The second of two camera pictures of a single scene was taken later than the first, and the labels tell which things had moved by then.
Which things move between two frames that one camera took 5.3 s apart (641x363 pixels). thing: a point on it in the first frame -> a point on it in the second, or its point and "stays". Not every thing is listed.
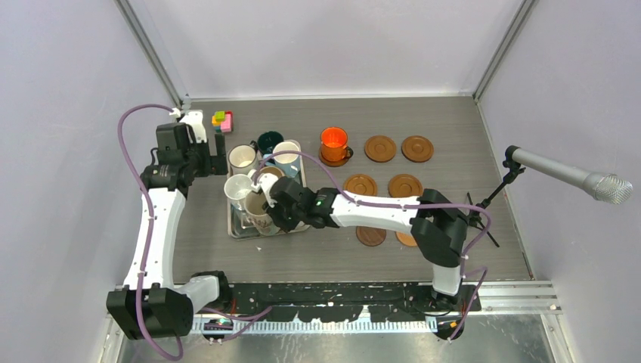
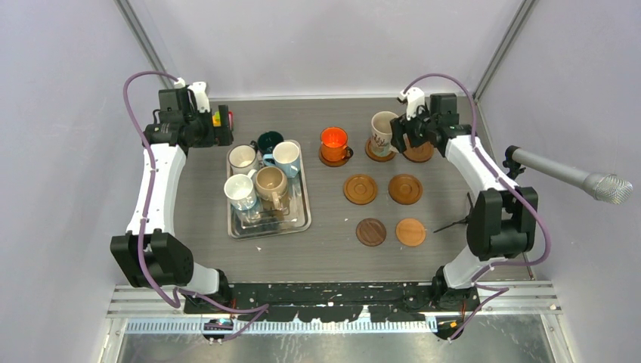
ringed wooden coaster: (405, 185) stays
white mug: (241, 159) stays
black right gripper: (274, 212) -> (401, 125)
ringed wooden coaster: (417, 149) stays
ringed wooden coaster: (334, 163) stays
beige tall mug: (261, 221) -> (381, 133)
